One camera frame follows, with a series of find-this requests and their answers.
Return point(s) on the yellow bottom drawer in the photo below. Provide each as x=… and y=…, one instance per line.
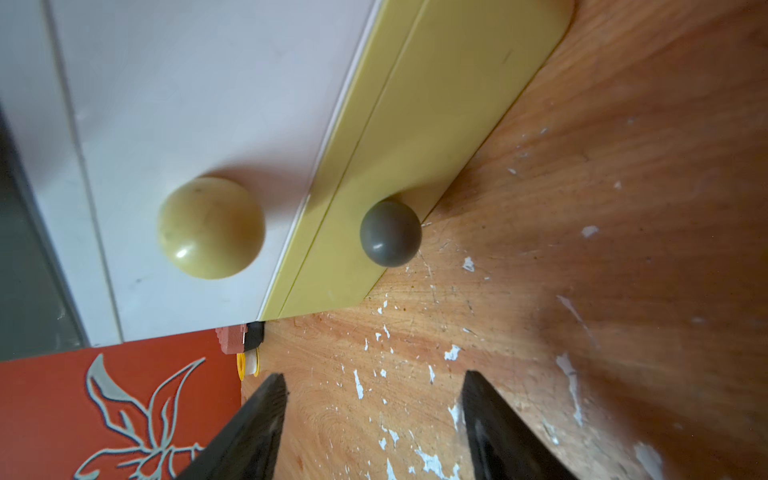
x=431, y=82

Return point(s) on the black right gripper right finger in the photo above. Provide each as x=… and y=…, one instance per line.
x=501, y=444

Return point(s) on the white drawer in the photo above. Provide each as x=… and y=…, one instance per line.
x=113, y=105

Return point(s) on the yellow tape roll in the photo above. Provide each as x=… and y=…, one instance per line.
x=248, y=364

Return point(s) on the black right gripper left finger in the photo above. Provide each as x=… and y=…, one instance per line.
x=247, y=447

